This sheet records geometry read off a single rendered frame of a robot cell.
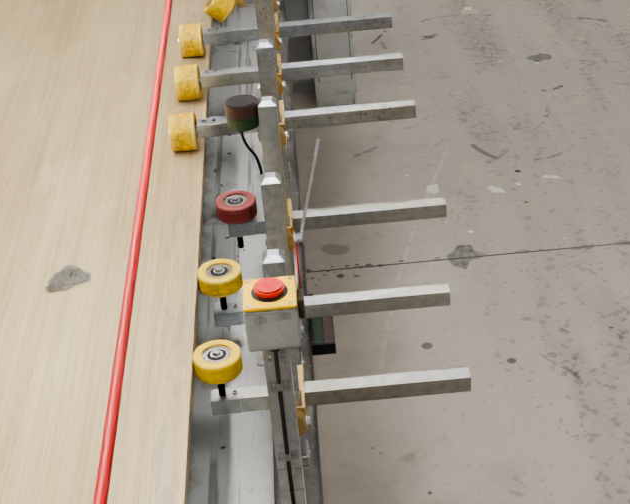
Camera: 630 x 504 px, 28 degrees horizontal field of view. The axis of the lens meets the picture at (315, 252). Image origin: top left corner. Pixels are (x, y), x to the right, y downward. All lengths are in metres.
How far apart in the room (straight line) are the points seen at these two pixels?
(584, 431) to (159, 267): 1.37
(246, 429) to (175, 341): 0.31
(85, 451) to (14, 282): 0.52
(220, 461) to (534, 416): 1.23
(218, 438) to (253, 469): 0.11
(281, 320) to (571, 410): 1.81
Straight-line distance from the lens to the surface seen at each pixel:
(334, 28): 3.12
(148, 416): 1.97
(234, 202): 2.47
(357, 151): 4.55
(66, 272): 2.32
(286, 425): 1.74
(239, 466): 2.28
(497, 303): 3.71
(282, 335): 1.63
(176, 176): 2.61
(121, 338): 0.85
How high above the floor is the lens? 2.13
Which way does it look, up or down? 32 degrees down
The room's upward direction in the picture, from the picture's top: 5 degrees counter-clockwise
